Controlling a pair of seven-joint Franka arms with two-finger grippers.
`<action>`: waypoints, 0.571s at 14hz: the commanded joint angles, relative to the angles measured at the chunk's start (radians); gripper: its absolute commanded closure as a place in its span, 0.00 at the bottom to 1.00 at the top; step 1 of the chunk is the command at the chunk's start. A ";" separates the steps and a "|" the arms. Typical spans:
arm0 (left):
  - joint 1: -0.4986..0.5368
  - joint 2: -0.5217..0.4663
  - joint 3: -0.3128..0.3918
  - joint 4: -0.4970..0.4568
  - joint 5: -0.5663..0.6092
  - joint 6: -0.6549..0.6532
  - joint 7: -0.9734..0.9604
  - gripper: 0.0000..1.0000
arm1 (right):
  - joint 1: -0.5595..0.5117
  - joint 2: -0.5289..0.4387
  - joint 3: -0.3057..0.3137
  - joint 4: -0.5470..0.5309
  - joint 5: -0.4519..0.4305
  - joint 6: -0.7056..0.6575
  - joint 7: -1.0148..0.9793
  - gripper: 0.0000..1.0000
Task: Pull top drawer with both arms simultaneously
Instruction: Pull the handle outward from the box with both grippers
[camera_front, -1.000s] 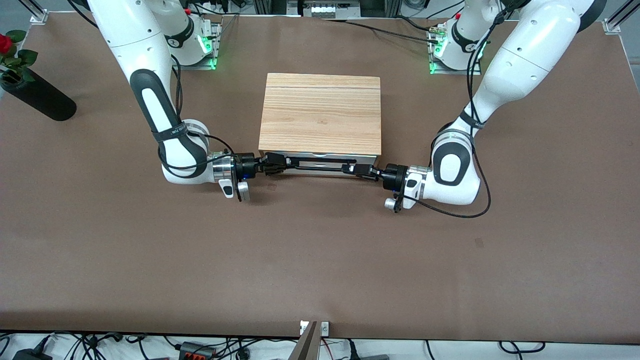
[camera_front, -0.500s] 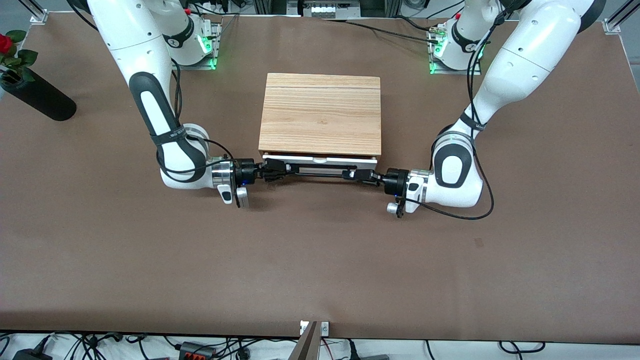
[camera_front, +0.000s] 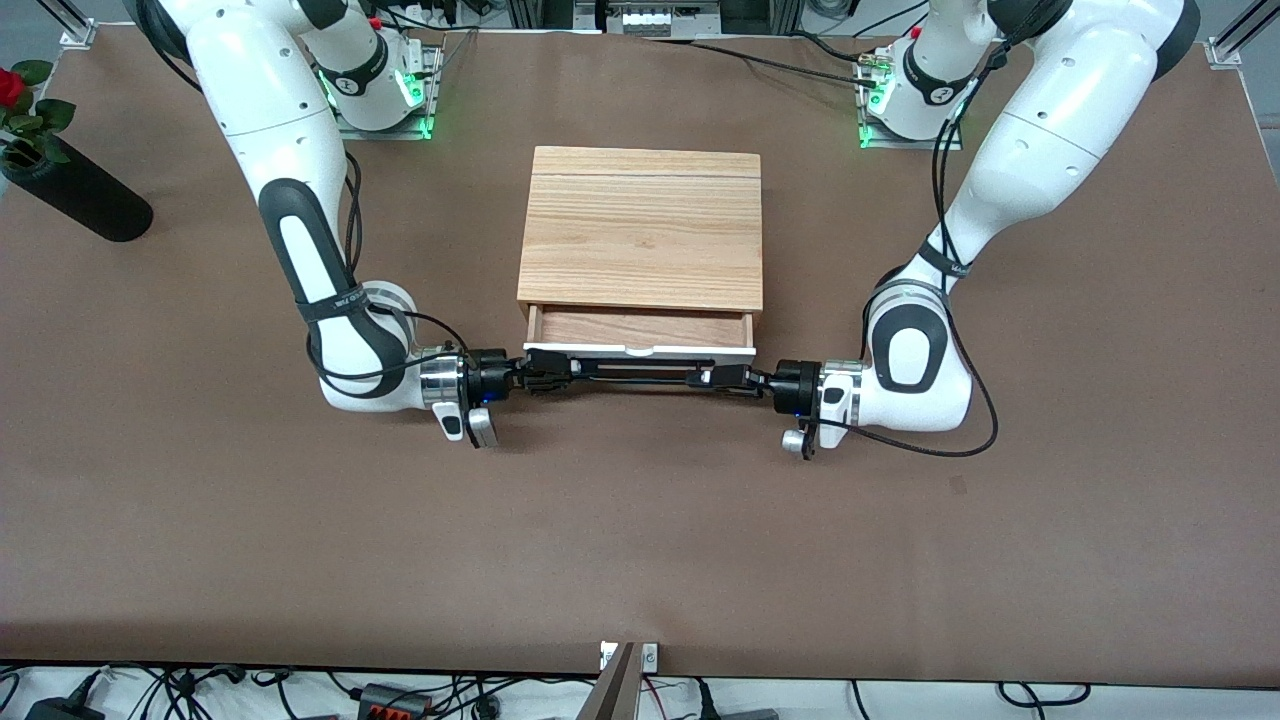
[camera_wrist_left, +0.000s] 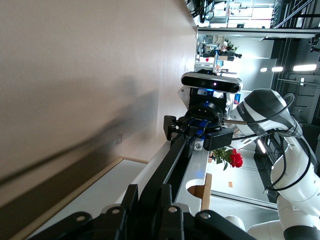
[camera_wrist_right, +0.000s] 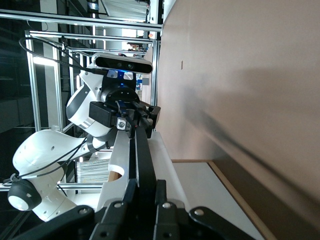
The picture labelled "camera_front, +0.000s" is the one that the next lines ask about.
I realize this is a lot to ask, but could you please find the black braided table cable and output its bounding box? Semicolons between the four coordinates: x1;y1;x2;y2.
640;38;886;91

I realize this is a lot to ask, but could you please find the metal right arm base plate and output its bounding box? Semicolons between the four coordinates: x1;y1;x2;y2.
330;40;444;141

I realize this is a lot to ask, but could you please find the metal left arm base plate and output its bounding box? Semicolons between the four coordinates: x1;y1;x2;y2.
855;50;964;151

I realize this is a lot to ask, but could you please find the black metal drawer handle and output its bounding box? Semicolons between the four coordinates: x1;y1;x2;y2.
570;360;716;391

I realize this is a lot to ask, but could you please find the aluminium frame profile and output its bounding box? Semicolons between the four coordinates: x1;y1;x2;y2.
1205;0;1280;69
58;0;98;49

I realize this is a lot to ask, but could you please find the black cylindrical vase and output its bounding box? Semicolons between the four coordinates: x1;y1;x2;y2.
0;140;154;244

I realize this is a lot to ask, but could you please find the light wooden drawer cabinet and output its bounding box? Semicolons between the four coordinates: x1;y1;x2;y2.
517;146;764;326

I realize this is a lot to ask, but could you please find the brown wooden plank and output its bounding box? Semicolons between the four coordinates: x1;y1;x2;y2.
578;640;646;720

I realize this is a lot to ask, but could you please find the black looped floor cable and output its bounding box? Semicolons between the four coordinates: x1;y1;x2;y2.
997;681;1093;709

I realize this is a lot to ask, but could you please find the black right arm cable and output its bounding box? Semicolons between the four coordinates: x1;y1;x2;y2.
305;150;473;386

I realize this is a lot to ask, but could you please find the white power strip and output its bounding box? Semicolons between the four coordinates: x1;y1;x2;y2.
598;0;693;39

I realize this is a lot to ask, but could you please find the small metal bracket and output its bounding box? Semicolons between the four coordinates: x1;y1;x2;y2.
599;640;659;673

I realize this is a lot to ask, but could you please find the black and red connector box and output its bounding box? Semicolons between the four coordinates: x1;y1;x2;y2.
358;683;433;720

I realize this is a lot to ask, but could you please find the white-fronted wooden drawer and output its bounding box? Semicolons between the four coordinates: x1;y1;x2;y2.
522;305;758;363

